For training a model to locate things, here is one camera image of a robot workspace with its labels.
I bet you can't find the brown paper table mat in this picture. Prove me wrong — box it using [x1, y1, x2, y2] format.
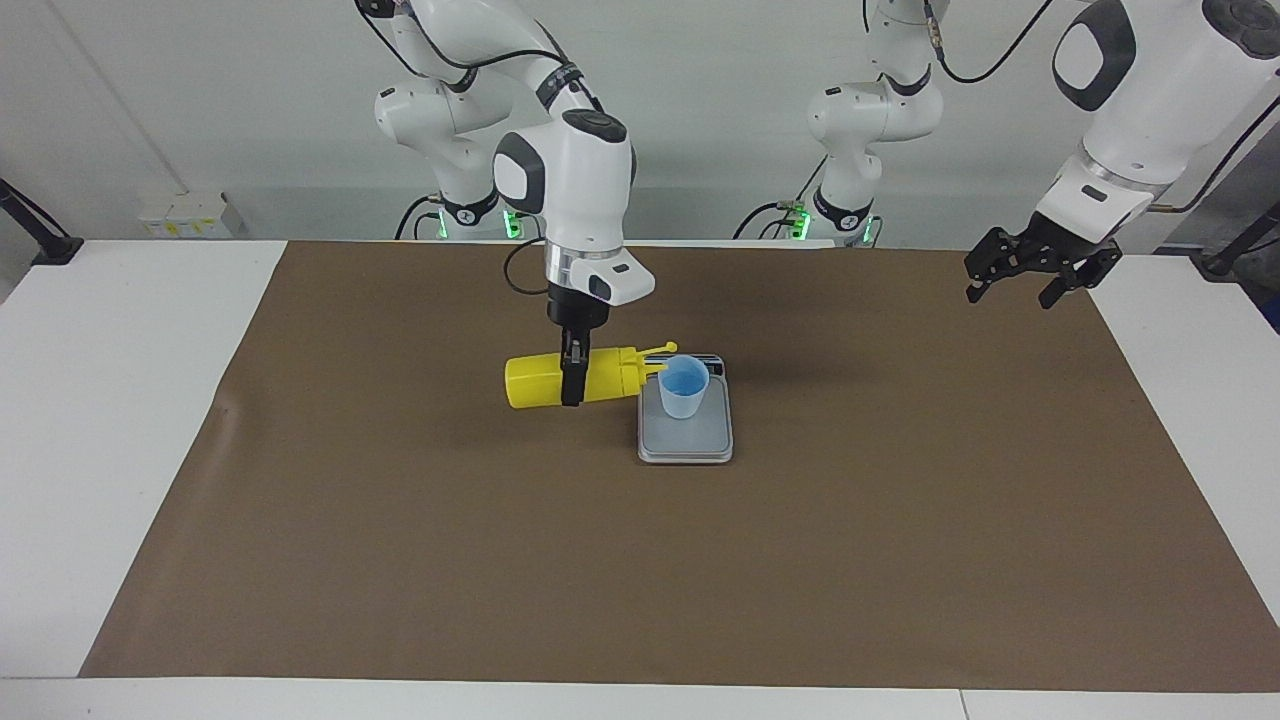
[78, 240, 1280, 693]

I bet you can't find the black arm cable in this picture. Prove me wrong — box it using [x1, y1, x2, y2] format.
[355, 0, 606, 298]
[925, 0, 1280, 215]

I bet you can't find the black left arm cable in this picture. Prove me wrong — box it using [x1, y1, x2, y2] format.
[925, 0, 1280, 215]

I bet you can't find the light blue plastic cup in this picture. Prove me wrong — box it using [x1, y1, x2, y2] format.
[658, 355, 713, 421]

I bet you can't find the black right base cable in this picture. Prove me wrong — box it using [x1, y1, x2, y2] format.
[398, 193, 446, 241]

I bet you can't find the white power strip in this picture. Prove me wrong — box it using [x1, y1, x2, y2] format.
[138, 190, 246, 239]

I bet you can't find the black clamp stand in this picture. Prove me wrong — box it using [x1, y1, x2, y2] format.
[0, 178, 84, 266]
[1190, 200, 1280, 278]

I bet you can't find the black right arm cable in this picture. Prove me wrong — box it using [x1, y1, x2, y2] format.
[355, 0, 606, 298]

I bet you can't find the black left base cable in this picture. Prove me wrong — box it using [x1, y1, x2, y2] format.
[733, 158, 831, 241]

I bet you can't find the black base cable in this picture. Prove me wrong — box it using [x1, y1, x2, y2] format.
[733, 158, 831, 241]
[398, 193, 446, 241]

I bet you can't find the yellow squeeze bottle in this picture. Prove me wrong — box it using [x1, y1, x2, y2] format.
[505, 342, 679, 411]

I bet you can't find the silver digital kitchen scale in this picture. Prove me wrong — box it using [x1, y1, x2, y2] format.
[637, 353, 734, 465]

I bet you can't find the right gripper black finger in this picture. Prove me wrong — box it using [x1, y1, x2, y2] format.
[560, 330, 591, 408]

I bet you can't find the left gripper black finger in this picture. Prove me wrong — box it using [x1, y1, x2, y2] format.
[963, 228, 1031, 303]
[1038, 248, 1123, 309]

